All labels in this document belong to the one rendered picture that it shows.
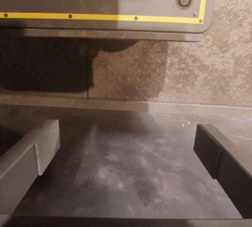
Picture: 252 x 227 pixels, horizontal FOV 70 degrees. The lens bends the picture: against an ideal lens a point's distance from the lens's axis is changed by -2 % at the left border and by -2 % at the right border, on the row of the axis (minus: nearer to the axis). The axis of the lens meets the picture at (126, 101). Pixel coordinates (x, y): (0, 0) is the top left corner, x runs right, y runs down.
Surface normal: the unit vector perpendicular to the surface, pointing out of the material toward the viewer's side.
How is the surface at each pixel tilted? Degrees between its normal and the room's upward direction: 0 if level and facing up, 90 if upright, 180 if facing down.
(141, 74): 0
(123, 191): 90
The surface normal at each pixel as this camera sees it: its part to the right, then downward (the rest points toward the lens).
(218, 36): 0.00, 0.28
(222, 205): 0.06, -0.96
